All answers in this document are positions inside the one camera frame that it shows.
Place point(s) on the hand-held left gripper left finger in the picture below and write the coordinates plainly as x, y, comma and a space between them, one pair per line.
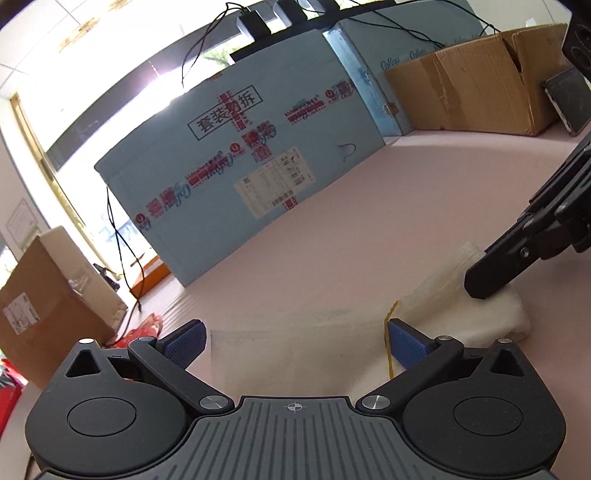
187, 342

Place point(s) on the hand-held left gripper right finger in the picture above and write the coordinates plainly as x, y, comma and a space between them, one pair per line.
406, 346

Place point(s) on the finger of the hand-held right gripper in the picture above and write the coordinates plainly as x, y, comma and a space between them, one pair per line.
561, 180
494, 272

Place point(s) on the white cloth shopping bag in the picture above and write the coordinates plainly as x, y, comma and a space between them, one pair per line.
461, 318

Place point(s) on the stack of red paper decorations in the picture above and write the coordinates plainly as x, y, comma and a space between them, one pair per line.
150, 325

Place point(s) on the dark grey flat panel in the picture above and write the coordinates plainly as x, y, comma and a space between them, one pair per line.
565, 104

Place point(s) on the flat orange box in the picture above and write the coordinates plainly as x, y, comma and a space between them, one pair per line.
147, 284

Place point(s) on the small black device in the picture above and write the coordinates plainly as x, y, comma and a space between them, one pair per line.
106, 277

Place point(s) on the open brown cardboard box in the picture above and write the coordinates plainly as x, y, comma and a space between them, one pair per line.
461, 92

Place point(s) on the large blue cardboard box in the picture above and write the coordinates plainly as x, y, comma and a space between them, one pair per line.
184, 207

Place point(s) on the taped brown cardboard box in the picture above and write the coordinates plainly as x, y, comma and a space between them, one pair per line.
46, 323

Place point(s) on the red paper sheet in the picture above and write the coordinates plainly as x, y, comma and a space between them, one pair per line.
8, 397

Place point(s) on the narrow blue cardboard box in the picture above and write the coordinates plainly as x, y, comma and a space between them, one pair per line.
364, 50

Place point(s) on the white wall notice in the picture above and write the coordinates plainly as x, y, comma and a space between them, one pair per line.
21, 224

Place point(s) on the gold window frame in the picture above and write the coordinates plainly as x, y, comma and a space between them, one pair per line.
46, 157

